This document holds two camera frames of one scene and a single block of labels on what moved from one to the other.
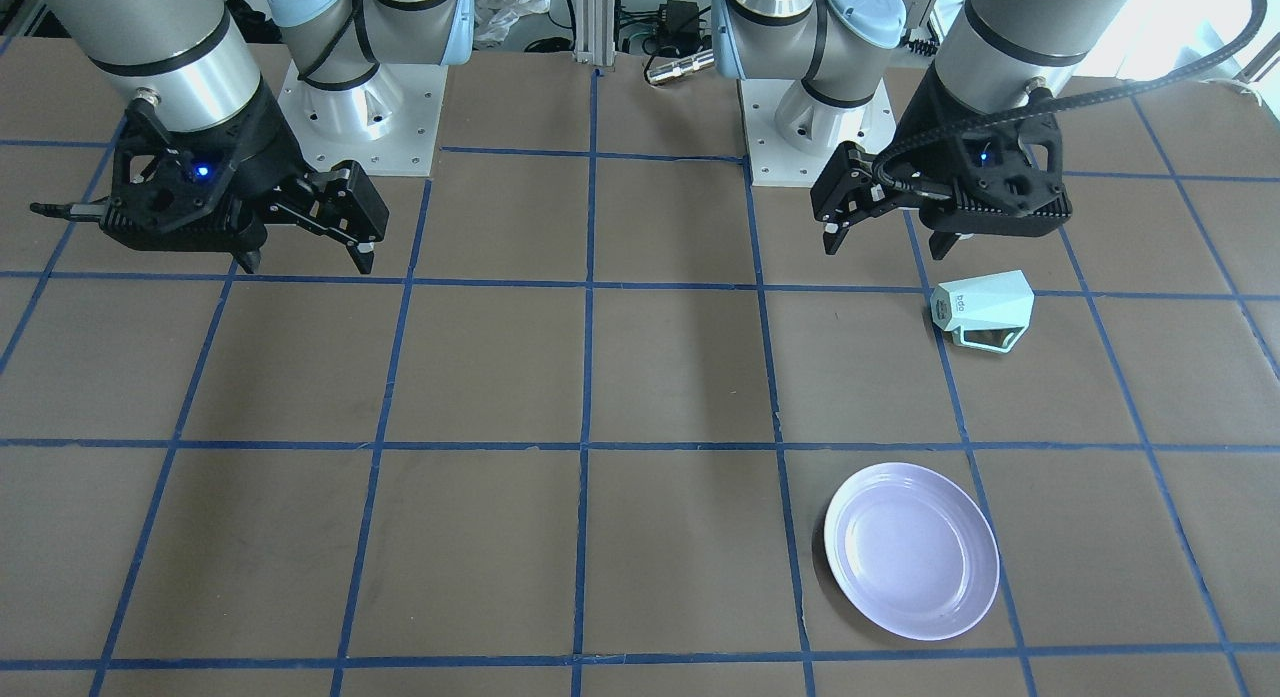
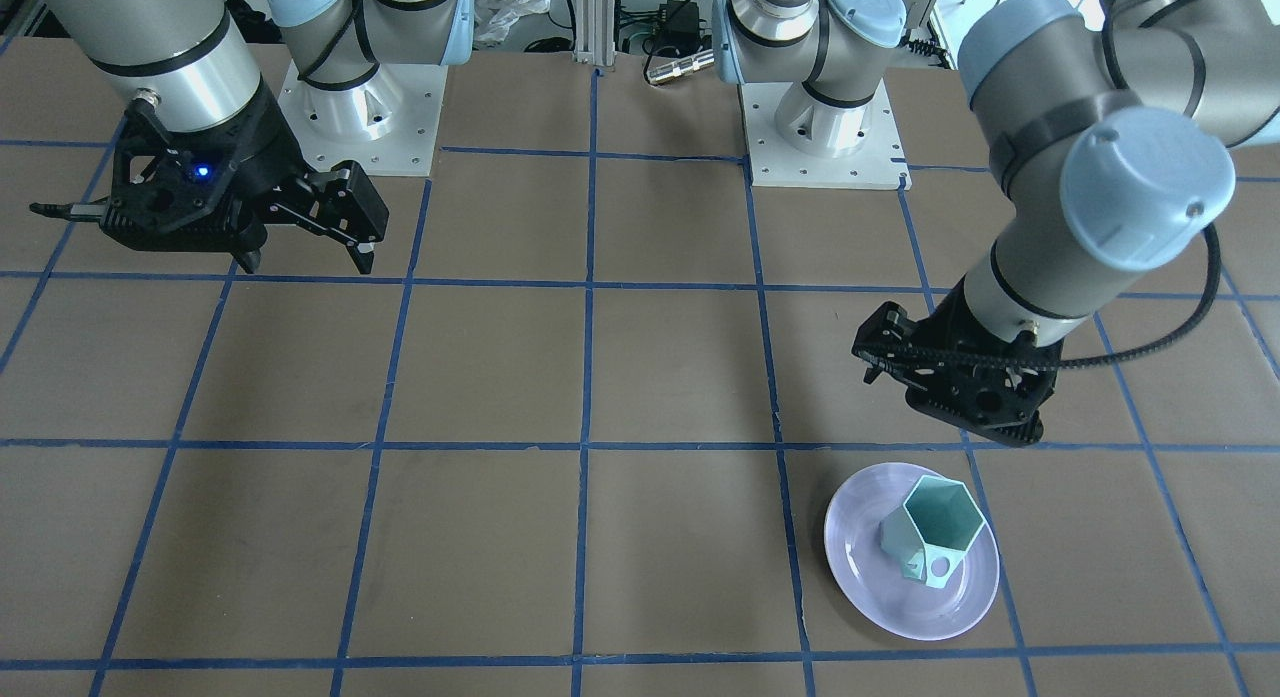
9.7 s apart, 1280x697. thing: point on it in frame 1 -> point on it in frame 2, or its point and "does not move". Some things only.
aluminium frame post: (595, 20) does not move
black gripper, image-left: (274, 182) does not move
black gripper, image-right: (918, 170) -> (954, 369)
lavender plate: (910, 551) does not move
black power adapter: (679, 20) does not move
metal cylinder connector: (682, 66) does not move
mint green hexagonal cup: (996, 301) -> (929, 533)
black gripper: (996, 191) -> (998, 404)
